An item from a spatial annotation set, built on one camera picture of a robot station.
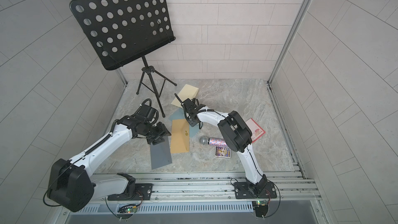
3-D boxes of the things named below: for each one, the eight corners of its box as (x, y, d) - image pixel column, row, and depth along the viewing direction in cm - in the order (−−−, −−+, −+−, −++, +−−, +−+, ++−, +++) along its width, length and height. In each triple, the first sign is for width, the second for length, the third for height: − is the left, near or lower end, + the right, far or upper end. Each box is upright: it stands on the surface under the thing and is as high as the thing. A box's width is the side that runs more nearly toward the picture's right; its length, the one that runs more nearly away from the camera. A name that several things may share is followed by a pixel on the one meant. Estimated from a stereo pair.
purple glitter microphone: (199, 145, 88) (198, 142, 84) (200, 138, 90) (200, 135, 87) (226, 148, 86) (226, 145, 83) (226, 142, 89) (227, 138, 86)
